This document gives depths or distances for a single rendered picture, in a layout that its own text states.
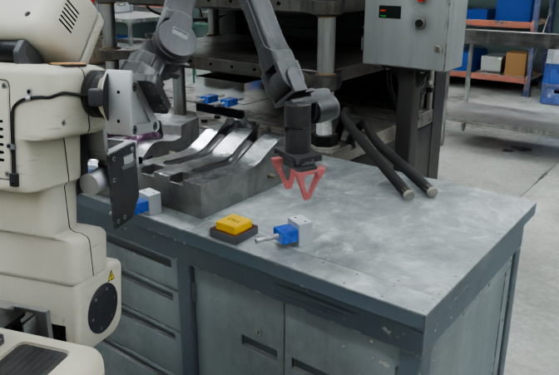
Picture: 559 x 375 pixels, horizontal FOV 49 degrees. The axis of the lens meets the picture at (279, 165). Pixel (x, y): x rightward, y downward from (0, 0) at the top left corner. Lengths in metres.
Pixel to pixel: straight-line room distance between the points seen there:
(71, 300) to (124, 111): 0.40
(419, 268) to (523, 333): 1.43
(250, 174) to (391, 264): 0.50
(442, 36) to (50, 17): 1.27
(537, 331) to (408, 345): 1.51
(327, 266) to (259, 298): 0.25
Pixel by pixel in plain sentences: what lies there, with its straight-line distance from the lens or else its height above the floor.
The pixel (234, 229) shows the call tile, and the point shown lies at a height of 0.83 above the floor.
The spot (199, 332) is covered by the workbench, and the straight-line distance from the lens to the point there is 1.68.
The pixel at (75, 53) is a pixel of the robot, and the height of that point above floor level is 1.24.
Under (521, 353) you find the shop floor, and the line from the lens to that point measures 2.58.
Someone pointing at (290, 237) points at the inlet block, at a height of 0.83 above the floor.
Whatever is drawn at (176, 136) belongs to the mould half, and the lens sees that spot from 1.99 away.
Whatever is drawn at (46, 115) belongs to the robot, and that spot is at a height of 1.16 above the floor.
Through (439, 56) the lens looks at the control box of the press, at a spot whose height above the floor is 1.12.
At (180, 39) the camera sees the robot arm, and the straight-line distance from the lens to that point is 1.17.
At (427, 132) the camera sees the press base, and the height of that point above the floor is 0.69.
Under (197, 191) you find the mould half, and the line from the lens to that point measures 1.50.
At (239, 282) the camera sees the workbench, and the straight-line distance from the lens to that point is 1.48.
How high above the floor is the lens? 1.40
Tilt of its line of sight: 18 degrees down
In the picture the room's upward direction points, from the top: straight up
